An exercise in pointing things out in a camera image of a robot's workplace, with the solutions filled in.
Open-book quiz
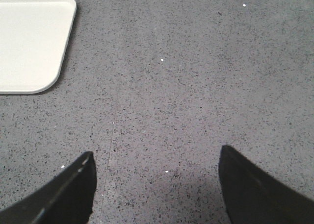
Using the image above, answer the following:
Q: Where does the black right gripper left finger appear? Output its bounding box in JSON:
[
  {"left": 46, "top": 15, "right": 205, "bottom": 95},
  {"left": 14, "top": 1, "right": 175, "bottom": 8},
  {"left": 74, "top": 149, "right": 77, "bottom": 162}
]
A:
[{"left": 0, "top": 151, "right": 96, "bottom": 224}]

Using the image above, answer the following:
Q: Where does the cream rectangular plastic tray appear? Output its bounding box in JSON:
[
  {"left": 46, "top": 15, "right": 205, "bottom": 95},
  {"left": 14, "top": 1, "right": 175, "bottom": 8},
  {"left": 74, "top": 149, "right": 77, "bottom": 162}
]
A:
[{"left": 0, "top": 0, "right": 77, "bottom": 94}]

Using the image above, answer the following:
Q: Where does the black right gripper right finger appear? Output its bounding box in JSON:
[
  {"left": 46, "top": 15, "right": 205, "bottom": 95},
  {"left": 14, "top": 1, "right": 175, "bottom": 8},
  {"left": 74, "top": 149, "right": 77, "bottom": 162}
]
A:
[{"left": 219, "top": 145, "right": 314, "bottom": 224}]

